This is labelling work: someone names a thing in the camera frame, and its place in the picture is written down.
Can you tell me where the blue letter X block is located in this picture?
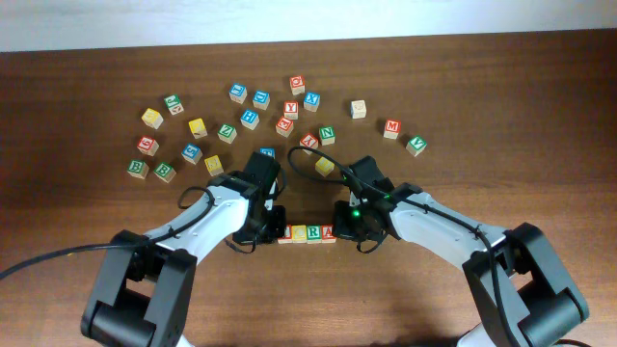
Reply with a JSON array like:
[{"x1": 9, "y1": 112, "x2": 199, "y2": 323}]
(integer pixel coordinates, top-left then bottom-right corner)
[{"x1": 304, "y1": 92, "x2": 321, "y2": 112}]

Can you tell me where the red letter Y block upper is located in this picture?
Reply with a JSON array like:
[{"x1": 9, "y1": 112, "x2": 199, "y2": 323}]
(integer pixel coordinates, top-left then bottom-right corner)
[{"x1": 283, "y1": 101, "x2": 299, "y2": 120}]

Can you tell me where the green letter Z block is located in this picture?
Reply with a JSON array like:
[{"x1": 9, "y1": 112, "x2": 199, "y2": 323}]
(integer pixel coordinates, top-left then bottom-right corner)
[{"x1": 217, "y1": 123, "x2": 237, "y2": 144}]

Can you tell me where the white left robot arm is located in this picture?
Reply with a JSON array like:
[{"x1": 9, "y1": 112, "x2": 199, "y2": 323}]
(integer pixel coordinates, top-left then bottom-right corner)
[{"x1": 80, "y1": 152, "x2": 285, "y2": 347}]

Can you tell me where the blue block top left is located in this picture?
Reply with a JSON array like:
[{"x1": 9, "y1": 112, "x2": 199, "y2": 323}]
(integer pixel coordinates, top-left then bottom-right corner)
[{"x1": 228, "y1": 83, "x2": 248, "y2": 104}]

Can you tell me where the yellow block centre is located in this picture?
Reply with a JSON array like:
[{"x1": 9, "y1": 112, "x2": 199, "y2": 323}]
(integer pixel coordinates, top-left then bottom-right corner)
[{"x1": 314, "y1": 157, "x2": 335, "y2": 177}]

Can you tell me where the red letter M block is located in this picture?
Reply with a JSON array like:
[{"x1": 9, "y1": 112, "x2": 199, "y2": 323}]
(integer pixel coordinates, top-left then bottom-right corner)
[{"x1": 384, "y1": 120, "x2": 401, "y2": 140}]

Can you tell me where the yellow block far left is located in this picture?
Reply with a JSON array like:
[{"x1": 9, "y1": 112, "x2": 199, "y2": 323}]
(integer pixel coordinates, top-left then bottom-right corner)
[{"x1": 141, "y1": 108, "x2": 164, "y2": 129}]

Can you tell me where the red letter y block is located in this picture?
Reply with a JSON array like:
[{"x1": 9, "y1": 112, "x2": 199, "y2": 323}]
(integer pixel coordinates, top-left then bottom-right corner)
[
  {"x1": 283, "y1": 101, "x2": 299, "y2": 120},
  {"x1": 300, "y1": 133, "x2": 319, "y2": 155}
]

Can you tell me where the yellow block upper middle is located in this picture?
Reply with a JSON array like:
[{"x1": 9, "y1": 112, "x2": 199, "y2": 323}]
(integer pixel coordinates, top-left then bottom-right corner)
[{"x1": 188, "y1": 118, "x2": 207, "y2": 139}]

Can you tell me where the red letter Y block lower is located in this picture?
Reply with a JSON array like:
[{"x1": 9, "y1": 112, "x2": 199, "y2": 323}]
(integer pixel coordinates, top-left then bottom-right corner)
[{"x1": 300, "y1": 133, "x2": 319, "y2": 155}]

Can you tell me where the yellow block lower middle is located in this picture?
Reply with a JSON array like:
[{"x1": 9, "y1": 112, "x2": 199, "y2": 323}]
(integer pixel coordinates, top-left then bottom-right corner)
[{"x1": 204, "y1": 155, "x2": 225, "y2": 176}]

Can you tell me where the green letter b block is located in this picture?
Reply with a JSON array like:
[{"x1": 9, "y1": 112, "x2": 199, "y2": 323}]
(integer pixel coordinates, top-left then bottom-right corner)
[
  {"x1": 126, "y1": 160, "x2": 149, "y2": 179},
  {"x1": 153, "y1": 162, "x2": 176, "y2": 183}
]

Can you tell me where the red letter I block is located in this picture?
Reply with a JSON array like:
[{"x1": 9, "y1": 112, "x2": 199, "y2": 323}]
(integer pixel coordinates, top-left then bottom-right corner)
[{"x1": 278, "y1": 225, "x2": 292, "y2": 244}]

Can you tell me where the green letter B block right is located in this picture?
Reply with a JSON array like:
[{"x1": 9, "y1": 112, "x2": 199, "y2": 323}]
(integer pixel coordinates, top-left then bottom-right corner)
[{"x1": 153, "y1": 162, "x2": 176, "y2": 183}]

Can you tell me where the yellow letter C block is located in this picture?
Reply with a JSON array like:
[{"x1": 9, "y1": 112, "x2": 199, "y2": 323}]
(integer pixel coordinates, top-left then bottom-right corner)
[{"x1": 291, "y1": 225, "x2": 308, "y2": 243}]

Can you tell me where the green letter N block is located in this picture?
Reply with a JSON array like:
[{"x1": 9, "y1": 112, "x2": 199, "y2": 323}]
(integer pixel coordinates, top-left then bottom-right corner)
[{"x1": 319, "y1": 126, "x2": 335, "y2": 146}]

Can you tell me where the red letter Q block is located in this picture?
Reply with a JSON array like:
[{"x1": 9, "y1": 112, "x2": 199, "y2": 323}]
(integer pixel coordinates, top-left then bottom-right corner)
[{"x1": 289, "y1": 75, "x2": 306, "y2": 95}]

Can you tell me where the plain wooden block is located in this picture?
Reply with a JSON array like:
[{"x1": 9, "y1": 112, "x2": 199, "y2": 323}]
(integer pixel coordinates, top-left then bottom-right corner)
[{"x1": 350, "y1": 100, "x2": 367, "y2": 120}]

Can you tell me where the red letter E block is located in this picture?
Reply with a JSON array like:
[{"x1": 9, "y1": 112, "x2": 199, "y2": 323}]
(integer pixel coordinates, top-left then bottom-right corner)
[{"x1": 275, "y1": 117, "x2": 294, "y2": 138}]

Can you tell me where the green letter R block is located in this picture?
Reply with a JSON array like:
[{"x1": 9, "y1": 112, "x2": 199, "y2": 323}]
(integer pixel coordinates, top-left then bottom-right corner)
[{"x1": 307, "y1": 225, "x2": 322, "y2": 244}]

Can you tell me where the green letter B block left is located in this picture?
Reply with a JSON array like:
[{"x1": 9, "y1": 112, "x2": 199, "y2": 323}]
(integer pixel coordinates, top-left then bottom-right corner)
[{"x1": 126, "y1": 160, "x2": 149, "y2": 179}]

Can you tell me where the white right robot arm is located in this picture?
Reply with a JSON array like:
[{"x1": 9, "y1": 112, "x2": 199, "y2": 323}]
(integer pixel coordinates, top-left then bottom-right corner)
[{"x1": 334, "y1": 156, "x2": 589, "y2": 346}]

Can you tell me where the blue letter H block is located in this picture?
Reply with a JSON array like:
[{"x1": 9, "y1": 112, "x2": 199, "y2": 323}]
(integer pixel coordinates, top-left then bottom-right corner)
[{"x1": 240, "y1": 110, "x2": 259, "y2": 130}]

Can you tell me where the red number 6 block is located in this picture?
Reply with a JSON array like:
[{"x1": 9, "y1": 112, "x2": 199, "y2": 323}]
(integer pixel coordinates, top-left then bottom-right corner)
[{"x1": 137, "y1": 136, "x2": 159, "y2": 156}]

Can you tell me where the blue letter T block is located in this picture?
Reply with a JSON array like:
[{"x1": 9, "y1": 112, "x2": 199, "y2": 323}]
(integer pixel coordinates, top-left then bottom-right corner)
[{"x1": 259, "y1": 147, "x2": 276, "y2": 158}]

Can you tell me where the blue letter D block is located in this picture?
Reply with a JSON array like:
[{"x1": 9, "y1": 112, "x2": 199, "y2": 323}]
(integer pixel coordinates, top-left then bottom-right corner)
[{"x1": 253, "y1": 90, "x2": 270, "y2": 110}]

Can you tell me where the green letter J block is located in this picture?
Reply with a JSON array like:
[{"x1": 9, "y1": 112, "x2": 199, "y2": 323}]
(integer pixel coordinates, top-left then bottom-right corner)
[{"x1": 164, "y1": 94, "x2": 184, "y2": 115}]

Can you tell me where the blue number 5 block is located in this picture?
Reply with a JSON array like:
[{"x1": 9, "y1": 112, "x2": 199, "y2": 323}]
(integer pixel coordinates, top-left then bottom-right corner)
[{"x1": 181, "y1": 144, "x2": 202, "y2": 165}]

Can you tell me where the green letter V block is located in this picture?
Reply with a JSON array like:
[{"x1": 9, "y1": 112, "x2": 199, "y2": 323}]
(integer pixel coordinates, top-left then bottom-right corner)
[{"x1": 406, "y1": 136, "x2": 427, "y2": 156}]

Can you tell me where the red letter A block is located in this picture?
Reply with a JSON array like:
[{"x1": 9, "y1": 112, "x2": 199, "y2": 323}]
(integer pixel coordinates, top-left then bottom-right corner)
[{"x1": 320, "y1": 225, "x2": 336, "y2": 243}]

